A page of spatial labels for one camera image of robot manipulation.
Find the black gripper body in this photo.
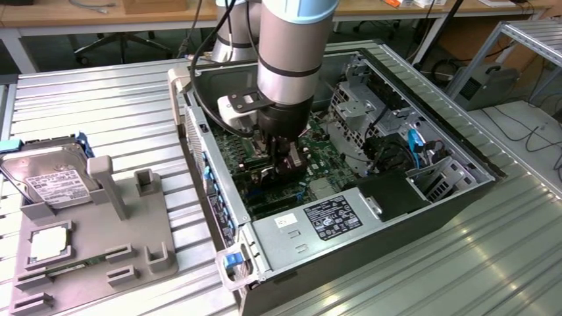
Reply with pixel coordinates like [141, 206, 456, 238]
[257, 97, 314, 140]

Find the CPU socket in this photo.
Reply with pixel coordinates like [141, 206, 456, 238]
[249, 136, 277, 159]

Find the green motherboard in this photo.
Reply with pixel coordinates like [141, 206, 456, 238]
[216, 110, 366, 220]

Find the silver chipset heatsink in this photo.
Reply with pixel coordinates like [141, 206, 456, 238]
[310, 179, 340, 200]

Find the black expansion slot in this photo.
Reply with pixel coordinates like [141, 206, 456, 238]
[253, 199, 305, 215]
[250, 192, 302, 208]

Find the metal drive cage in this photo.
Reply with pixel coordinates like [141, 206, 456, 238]
[329, 52, 497, 203]

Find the grey power supply unit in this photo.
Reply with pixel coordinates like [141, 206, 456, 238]
[253, 192, 384, 274]

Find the black plastic shroud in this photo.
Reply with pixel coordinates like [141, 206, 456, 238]
[358, 171, 434, 222]

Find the open black PC case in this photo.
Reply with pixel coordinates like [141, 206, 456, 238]
[169, 38, 508, 316]

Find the black office chair base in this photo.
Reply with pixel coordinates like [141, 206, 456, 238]
[333, 18, 402, 34]

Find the grey office chair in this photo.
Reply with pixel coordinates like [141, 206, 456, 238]
[73, 31, 175, 65]

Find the black stand pole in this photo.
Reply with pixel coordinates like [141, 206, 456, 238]
[413, 0, 467, 68]

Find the grey parts rack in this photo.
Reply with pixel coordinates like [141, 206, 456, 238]
[10, 154, 182, 316]

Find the silver hard disk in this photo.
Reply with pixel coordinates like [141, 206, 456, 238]
[0, 146, 105, 210]

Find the green RAM stick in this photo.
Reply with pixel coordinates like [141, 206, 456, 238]
[42, 258, 110, 276]

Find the silver CPU chip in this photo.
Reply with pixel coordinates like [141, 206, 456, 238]
[30, 228, 71, 261]

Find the blue disk caddy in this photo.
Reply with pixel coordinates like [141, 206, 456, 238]
[0, 130, 97, 159]

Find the wooden desk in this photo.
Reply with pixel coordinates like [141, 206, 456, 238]
[0, 0, 553, 37]

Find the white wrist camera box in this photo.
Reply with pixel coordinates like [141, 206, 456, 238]
[217, 93, 274, 133]

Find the black wire bundle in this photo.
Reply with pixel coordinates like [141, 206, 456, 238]
[364, 135, 418, 177]

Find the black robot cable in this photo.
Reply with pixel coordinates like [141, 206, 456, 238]
[189, 0, 258, 138]

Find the blue SATA wire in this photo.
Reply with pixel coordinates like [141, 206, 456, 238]
[408, 127, 426, 172]

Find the black cable with plug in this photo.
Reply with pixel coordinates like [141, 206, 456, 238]
[178, 0, 206, 62]

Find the black wire with connector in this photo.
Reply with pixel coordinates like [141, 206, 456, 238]
[421, 140, 452, 165]

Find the coiled black cable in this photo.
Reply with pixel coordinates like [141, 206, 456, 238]
[433, 59, 458, 83]

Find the grey box with handle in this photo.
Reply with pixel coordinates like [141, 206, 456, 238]
[446, 64, 524, 112]

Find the black floor cable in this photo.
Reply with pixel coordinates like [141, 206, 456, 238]
[479, 108, 562, 154]

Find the grey cable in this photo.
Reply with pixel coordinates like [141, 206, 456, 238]
[69, 0, 119, 14]

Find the aluminium slat frame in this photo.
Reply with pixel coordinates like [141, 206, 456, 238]
[454, 19, 562, 109]

